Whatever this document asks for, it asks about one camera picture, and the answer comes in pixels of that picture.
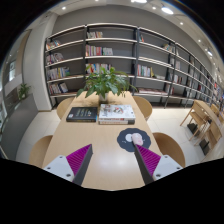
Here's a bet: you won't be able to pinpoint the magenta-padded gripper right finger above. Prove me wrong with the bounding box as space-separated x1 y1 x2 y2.
133 144 183 185

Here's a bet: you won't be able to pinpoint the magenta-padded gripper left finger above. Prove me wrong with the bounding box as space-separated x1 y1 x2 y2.
43 143 94 186

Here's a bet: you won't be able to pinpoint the dark round mouse pad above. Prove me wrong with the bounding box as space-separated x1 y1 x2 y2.
116 128 152 153

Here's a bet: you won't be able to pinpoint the black book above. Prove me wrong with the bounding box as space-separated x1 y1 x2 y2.
65 106 99 123

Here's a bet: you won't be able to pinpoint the white book with red lettering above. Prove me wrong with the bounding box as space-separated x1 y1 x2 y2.
98 118 136 126

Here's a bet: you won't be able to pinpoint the large white book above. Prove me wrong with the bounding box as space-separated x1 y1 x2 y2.
98 103 136 122

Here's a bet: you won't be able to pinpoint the grey partition counter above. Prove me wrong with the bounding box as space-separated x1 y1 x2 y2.
0 94 39 160

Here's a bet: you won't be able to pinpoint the light wooden desk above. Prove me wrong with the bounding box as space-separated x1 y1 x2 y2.
192 99 224 141

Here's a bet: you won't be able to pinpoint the green potted plant white pot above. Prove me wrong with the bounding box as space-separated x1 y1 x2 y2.
76 65 138 103

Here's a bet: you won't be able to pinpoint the small green background plant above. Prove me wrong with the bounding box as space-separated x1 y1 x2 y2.
18 83 32 100

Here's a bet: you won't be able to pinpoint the grey bookshelf unit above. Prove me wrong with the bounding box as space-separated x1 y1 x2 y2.
44 22 224 111

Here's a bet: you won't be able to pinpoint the ceiling lights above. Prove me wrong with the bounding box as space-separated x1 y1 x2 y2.
61 0 214 58

